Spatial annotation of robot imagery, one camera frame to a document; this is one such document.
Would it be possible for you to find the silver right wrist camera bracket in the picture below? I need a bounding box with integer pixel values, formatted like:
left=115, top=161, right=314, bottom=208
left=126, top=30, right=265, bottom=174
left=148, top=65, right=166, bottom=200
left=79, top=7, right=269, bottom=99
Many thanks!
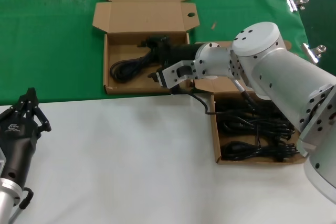
left=156, top=60, right=203, bottom=90

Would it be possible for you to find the silver binder clip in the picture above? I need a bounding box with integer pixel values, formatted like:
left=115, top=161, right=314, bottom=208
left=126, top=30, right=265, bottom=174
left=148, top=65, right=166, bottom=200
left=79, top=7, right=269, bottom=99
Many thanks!
left=285, top=0, right=310, bottom=13
left=301, top=42, right=328, bottom=64

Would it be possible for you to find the green table cloth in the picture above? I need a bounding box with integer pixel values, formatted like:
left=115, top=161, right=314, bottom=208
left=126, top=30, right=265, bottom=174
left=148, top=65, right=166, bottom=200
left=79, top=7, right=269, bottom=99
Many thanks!
left=0, top=0, right=336, bottom=106

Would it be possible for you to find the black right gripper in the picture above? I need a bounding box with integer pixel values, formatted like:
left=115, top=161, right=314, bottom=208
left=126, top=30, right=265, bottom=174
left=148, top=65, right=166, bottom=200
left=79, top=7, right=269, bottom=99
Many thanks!
left=140, top=36, right=202, bottom=86

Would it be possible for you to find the brown cardboard box with cables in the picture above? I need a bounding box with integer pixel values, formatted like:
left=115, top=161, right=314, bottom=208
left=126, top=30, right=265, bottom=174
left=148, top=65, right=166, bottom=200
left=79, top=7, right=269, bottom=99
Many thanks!
left=193, top=39, right=308, bottom=166

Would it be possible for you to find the left arm cable black connector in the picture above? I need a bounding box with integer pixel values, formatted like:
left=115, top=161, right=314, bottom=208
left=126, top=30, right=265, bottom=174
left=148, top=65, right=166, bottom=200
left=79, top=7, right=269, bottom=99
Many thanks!
left=6, top=186, right=34, bottom=224

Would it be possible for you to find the right arm cable silver connector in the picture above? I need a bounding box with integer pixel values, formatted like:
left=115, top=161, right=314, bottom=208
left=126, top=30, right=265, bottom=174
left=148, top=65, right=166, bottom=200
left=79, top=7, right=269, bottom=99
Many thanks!
left=233, top=78, right=259, bottom=112

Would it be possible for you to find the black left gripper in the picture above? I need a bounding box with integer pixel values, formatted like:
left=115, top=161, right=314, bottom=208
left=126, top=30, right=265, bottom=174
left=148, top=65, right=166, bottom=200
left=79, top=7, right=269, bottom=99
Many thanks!
left=0, top=87, right=52, bottom=186

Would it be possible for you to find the empty-lidded brown cardboard box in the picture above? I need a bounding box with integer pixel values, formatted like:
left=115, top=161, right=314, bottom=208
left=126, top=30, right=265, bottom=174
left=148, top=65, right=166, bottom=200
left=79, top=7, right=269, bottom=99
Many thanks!
left=92, top=0, right=200, bottom=95

